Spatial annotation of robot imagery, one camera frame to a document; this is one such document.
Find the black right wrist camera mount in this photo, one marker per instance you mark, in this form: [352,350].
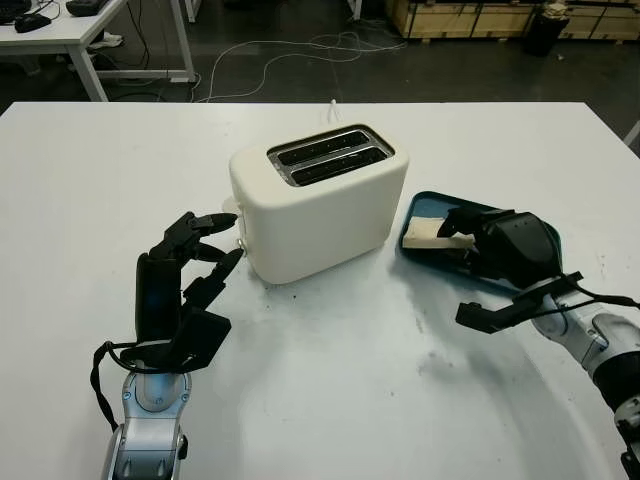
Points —
[485,317]

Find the white toaster lever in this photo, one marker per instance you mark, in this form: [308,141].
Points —
[231,204]

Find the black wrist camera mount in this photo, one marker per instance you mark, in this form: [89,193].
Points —
[200,337]
[485,317]

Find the white metal-frame desk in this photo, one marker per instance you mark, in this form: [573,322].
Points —
[75,20]

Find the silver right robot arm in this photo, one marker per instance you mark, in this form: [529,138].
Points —
[605,340]

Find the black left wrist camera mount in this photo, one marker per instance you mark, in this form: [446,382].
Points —
[200,337]

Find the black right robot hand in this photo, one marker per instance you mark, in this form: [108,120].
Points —
[520,245]

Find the white crumpled cloth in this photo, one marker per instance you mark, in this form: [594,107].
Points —
[106,40]

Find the white bread slice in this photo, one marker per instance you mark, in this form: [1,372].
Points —
[422,232]

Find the black trash bin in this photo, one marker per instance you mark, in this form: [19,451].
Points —
[545,35]

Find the stacked wooden crates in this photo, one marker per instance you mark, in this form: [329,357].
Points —
[450,20]

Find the blue plastic tray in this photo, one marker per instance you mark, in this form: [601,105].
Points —
[425,205]

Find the silver toaster knob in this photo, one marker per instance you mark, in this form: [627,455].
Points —
[242,245]

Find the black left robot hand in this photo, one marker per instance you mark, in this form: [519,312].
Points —
[157,300]

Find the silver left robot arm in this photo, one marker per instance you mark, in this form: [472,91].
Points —
[145,440]

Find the black device on desk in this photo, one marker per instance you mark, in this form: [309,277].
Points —
[31,22]

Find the white two-slot toaster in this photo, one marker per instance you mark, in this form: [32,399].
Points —
[320,220]

